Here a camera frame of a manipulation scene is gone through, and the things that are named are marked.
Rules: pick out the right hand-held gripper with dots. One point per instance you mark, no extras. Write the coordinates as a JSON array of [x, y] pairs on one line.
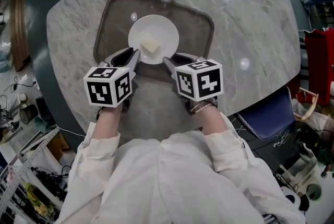
[[206, 82]]

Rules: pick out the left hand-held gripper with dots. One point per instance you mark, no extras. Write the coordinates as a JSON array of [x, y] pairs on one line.
[[100, 92]]

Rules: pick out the grey transparent tray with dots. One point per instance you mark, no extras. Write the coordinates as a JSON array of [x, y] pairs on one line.
[[193, 35]]

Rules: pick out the pale food block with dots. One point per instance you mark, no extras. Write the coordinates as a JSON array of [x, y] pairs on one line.
[[149, 45]]

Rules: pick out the white round plate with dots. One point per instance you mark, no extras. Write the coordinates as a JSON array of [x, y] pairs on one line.
[[161, 29]]

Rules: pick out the person's right forearm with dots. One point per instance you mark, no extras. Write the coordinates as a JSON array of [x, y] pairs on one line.
[[211, 123]]

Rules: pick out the person's left forearm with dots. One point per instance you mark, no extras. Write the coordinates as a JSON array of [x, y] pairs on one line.
[[107, 123]]

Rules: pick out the grey marble table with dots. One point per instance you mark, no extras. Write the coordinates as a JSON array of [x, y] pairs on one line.
[[248, 22]]

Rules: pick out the black flat panel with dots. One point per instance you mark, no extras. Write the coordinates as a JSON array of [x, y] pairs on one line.
[[43, 108]]

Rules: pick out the teal dustpan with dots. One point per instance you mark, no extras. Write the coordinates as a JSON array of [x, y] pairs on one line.
[[41, 123]]

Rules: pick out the brown wooden slat panel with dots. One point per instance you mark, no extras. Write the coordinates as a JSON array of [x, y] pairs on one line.
[[21, 35]]

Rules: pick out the brown cardboard box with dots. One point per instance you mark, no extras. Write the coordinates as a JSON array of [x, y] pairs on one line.
[[58, 147]]

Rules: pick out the dark blue chair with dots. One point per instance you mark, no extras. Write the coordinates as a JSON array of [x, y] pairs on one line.
[[268, 118]]

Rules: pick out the person's white shirt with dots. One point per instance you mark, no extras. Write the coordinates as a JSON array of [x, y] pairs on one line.
[[161, 178]]

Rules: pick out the red fabric wooden chair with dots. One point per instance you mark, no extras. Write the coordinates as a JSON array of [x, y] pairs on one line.
[[318, 61]]

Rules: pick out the yellow artificial flowers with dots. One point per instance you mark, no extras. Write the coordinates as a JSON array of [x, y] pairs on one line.
[[39, 204]]

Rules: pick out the perforated metal rail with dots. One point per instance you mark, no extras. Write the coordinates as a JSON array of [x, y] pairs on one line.
[[31, 157]]

